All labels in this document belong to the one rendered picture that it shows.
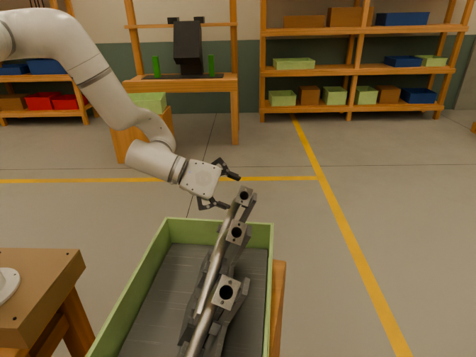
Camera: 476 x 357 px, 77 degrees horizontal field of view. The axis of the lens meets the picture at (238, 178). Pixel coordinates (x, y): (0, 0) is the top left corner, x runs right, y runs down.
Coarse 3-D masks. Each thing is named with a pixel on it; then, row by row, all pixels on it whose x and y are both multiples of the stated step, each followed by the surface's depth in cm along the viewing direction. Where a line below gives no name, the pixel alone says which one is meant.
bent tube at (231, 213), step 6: (240, 186) 88; (240, 192) 87; (246, 192) 88; (234, 198) 93; (240, 198) 87; (246, 198) 89; (234, 204) 95; (240, 204) 87; (246, 204) 87; (228, 210) 98; (234, 210) 97; (228, 216) 98; (234, 216) 99; (228, 222) 98; (222, 228) 97; (228, 228) 97; (210, 258) 94
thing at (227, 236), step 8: (232, 224) 73; (240, 224) 74; (224, 232) 81; (232, 232) 82; (240, 232) 75; (224, 240) 81; (240, 240) 72; (216, 248) 84; (224, 248) 83; (216, 256) 83; (216, 264) 82; (208, 272) 82; (216, 272) 82; (208, 280) 81; (208, 288) 80; (200, 296) 80; (200, 304) 79; (200, 312) 78
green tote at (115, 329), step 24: (168, 240) 117; (192, 240) 118; (216, 240) 117; (264, 240) 114; (144, 264) 96; (144, 288) 97; (120, 312) 82; (96, 336) 73; (120, 336) 82; (264, 336) 72
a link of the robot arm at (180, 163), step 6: (180, 156) 87; (174, 162) 84; (180, 162) 84; (186, 162) 87; (174, 168) 83; (180, 168) 84; (174, 174) 83; (180, 174) 85; (168, 180) 85; (174, 180) 84
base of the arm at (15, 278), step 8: (0, 272) 89; (8, 272) 94; (16, 272) 94; (0, 280) 87; (8, 280) 91; (16, 280) 91; (0, 288) 87; (8, 288) 88; (16, 288) 89; (0, 296) 86; (8, 296) 86; (0, 304) 84
